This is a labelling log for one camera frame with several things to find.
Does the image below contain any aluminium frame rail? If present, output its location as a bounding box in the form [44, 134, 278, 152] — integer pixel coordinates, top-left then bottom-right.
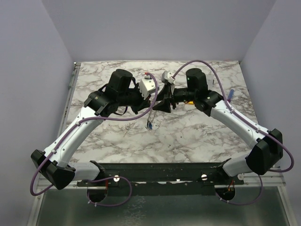
[28, 61, 82, 226]

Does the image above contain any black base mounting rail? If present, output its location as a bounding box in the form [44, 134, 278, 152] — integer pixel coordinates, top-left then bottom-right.
[77, 162, 244, 196]

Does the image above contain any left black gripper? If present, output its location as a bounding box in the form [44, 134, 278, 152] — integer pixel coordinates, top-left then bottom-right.
[118, 82, 151, 114]

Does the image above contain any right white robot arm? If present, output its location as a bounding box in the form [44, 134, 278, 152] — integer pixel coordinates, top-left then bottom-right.
[153, 68, 283, 184]

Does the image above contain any blue red screwdriver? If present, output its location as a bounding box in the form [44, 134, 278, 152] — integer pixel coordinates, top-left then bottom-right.
[227, 89, 235, 103]

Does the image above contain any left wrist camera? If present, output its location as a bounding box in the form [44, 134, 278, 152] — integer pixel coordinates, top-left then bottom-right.
[138, 74, 159, 100]

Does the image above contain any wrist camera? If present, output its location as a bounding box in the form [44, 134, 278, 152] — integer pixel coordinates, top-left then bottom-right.
[138, 74, 159, 100]
[161, 71, 175, 86]

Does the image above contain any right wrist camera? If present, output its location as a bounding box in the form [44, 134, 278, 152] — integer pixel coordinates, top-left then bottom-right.
[161, 71, 175, 86]

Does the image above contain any perforated metal ring disc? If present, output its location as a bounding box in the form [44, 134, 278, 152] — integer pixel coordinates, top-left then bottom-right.
[147, 110, 156, 126]

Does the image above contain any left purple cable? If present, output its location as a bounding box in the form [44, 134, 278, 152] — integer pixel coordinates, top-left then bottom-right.
[30, 74, 158, 207]

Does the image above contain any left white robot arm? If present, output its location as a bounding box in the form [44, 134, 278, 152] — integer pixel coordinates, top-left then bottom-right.
[30, 69, 159, 196]

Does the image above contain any clear plastic organizer box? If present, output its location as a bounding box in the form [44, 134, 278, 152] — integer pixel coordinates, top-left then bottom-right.
[206, 74, 215, 86]

